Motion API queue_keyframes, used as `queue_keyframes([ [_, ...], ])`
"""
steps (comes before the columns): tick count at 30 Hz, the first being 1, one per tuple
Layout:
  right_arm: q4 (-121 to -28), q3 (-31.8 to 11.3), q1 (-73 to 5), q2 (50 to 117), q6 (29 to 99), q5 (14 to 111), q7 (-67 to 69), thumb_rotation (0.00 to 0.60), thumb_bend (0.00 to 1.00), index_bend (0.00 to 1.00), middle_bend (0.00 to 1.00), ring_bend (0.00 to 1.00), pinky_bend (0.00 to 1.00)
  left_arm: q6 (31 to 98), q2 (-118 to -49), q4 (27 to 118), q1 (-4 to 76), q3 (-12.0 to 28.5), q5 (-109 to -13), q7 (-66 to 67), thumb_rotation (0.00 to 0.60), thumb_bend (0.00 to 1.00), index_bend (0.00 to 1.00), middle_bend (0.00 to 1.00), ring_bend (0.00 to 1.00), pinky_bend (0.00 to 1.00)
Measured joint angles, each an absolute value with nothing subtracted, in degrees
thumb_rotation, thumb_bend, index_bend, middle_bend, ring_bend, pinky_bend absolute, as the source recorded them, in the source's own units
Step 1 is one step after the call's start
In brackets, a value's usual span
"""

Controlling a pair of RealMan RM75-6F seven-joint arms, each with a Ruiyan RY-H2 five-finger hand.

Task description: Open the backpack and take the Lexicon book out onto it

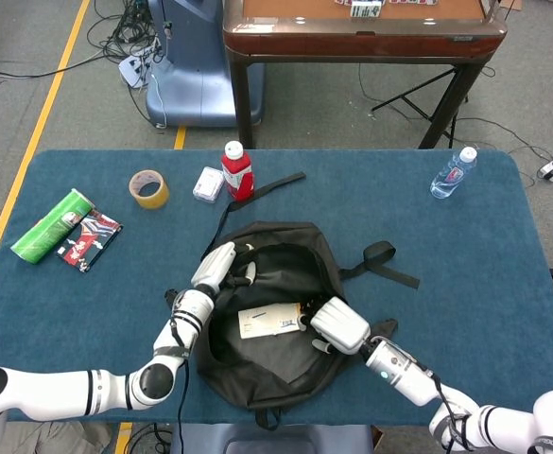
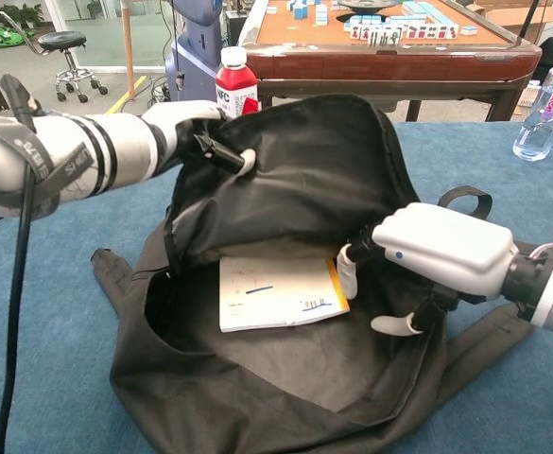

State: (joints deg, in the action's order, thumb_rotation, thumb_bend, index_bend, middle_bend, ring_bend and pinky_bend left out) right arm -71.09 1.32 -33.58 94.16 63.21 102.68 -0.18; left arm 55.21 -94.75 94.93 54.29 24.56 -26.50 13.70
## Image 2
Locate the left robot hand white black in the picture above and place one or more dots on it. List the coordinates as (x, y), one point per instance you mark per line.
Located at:
(186, 113)

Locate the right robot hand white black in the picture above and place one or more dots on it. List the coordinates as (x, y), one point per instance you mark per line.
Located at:
(446, 250)

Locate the black backpack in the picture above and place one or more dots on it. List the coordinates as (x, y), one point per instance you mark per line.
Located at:
(304, 179)

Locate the white yellow paper booklet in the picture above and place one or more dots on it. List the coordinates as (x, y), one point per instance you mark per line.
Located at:
(276, 293)

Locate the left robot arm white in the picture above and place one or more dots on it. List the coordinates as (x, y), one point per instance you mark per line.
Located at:
(91, 146)

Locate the red juice bottle white cap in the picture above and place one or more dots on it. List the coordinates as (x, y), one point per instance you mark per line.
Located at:
(233, 90)

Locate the blue grey machine base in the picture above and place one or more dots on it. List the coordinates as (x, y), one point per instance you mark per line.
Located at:
(195, 47)

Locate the wooden pole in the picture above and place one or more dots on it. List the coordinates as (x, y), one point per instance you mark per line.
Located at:
(128, 47)

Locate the black round stool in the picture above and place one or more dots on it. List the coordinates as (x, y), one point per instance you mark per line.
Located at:
(63, 42)

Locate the blue-white mahjong tile stack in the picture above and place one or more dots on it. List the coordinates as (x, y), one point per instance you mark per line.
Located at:
(422, 10)
(321, 14)

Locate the clear water bottle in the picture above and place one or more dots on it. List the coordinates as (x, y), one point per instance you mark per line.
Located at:
(545, 113)

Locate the brown mahjong table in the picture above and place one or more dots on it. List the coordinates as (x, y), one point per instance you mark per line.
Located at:
(375, 66)

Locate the dark round tray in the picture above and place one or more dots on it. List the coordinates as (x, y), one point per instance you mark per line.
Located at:
(368, 4)

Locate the green-print mahjong tiles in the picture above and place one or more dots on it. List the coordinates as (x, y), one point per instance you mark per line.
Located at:
(385, 35)

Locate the red-print mahjong tile row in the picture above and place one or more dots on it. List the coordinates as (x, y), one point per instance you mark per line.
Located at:
(427, 32)

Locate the blue table cloth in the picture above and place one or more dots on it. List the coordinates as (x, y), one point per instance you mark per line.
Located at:
(68, 307)

